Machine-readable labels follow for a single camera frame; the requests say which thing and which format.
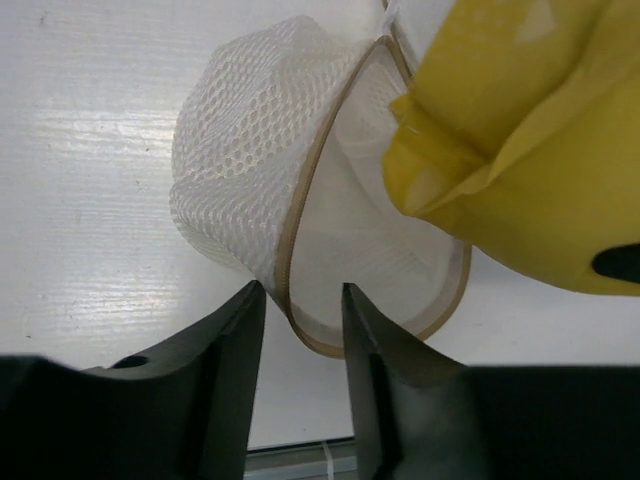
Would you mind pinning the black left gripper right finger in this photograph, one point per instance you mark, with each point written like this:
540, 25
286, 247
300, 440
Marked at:
418, 414

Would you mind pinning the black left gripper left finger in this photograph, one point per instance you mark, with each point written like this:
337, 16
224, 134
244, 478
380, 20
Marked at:
181, 409

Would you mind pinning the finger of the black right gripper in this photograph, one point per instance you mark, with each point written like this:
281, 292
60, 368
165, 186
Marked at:
621, 262

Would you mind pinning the yellow bra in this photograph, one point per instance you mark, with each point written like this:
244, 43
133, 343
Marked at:
519, 131

